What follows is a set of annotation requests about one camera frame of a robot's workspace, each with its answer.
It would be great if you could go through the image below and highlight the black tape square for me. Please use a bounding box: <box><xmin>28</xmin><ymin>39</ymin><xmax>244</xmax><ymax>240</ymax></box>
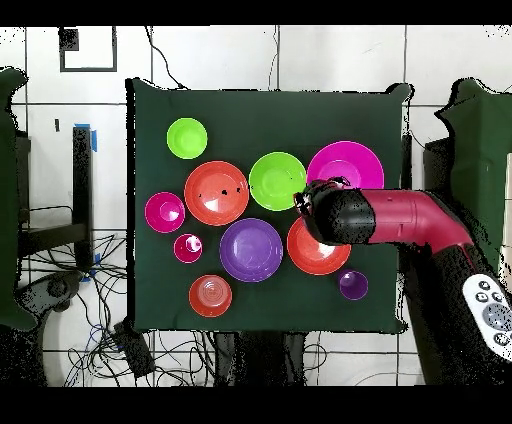
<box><xmin>58</xmin><ymin>25</ymin><xmax>119</xmax><ymax>74</ymax></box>

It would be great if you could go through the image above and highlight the black metal stand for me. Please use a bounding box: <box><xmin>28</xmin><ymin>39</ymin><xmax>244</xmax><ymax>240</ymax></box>
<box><xmin>399</xmin><ymin>133</ymin><xmax>455</xmax><ymax>193</ymax></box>
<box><xmin>17</xmin><ymin>126</ymin><xmax>94</xmax><ymax>273</ymax></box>

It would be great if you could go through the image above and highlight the black power box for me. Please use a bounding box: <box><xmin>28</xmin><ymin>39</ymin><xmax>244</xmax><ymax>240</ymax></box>
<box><xmin>111</xmin><ymin>321</ymin><xmax>156</xmax><ymax>379</ymax></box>

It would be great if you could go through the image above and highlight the purple bowl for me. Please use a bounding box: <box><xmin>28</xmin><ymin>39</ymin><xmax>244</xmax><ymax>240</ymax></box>
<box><xmin>218</xmin><ymin>217</ymin><xmax>284</xmax><ymax>284</ymax></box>

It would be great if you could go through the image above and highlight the tangle of floor cables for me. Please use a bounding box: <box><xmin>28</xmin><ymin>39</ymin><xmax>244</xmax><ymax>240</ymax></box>
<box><xmin>19</xmin><ymin>233</ymin><xmax>217</xmax><ymax>387</ymax></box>

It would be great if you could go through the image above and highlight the green cloth covered table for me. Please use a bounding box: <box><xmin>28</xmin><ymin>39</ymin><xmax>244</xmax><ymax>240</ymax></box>
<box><xmin>434</xmin><ymin>77</ymin><xmax>512</xmax><ymax>273</ymax></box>
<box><xmin>0</xmin><ymin>66</ymin><xmax>38</xmax><ymax>332</ymax></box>

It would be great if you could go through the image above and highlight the black floor cable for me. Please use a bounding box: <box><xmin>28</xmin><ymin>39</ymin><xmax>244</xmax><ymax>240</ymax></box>
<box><xmin>143</xmin><ymin>25</ymin><xmax>188</xmax><ymax>91</ymax></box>

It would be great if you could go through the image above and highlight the gray pedestal leg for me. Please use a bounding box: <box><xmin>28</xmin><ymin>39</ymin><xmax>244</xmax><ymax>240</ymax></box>
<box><xmin>15</xmin><ymin>270</ymin><xmax>85</xmax><ymax>321</ymax></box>

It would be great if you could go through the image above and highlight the red cup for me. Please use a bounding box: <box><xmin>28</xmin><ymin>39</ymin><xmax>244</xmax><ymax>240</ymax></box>
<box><xmin>172</xmin><ymin>233</ymin><xmax>204</xmax><ymax>265</ymax></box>

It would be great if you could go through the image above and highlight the blue tape strip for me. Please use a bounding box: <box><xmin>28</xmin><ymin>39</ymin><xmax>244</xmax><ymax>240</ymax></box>
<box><xmin>81</xmin><ymin>252</ymin><xmax>102</xmax><ymax>283</ymax></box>
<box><xmin>74</xmin><ymin>122</ymin><xmax>98</xmax><ymax>153</ymax></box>

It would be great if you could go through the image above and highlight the small red bowl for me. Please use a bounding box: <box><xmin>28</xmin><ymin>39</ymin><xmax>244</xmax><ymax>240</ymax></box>
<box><xmin>144</xmin><ymin>191</ymin><xmax>187</xmax><ymax>234</ymax></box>

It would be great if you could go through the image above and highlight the purple cup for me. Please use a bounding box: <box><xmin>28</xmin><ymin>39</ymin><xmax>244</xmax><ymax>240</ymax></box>
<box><xmin>336</xmin><ymin>268</ymin><xmax>370</xmax><ymax>302</ymax></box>

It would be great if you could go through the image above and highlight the large pink bowl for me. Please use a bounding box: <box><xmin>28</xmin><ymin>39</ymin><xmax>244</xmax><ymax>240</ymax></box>
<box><xmin>306</xmin><ymin>140</ymin><xmax>386</xmax><ymax>190</ymax></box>

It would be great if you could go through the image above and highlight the small green bowl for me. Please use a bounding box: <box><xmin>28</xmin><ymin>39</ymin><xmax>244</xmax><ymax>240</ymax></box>
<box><xmin>166</xmin><ymin>116</ymin><xmax>209</xmax><ymax>160</ymax></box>

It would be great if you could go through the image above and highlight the dark green tablecloth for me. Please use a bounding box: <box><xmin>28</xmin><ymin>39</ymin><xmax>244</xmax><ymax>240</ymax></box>
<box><xmin>126</xmin><ymin>77</ymin><xmax>413</xmax><ymax>335</ymax></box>

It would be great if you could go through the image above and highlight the large orange bowl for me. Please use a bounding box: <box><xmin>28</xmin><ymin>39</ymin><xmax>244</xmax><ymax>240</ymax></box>
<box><xmin>286</xmin><ymin>215</ymin><xmax>353</xmax><ymax>277</ymax></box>
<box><xmin>183</xmin><ymin>160</ymin><xmax>251</xmax><ymax>228</ymax></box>

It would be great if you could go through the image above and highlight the small orange bowl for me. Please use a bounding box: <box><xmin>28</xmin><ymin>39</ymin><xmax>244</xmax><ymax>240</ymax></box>
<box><xmin>188</xmin><ymin>274</ymin><xmax>234</xmax><ymax>319</ymax></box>

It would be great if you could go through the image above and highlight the large green bowl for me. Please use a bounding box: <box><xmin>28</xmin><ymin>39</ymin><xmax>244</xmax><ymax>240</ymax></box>
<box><xmin>248</xmin><ymin>151</ymin><xmax>309</xmax><ymax>212</ymax></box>

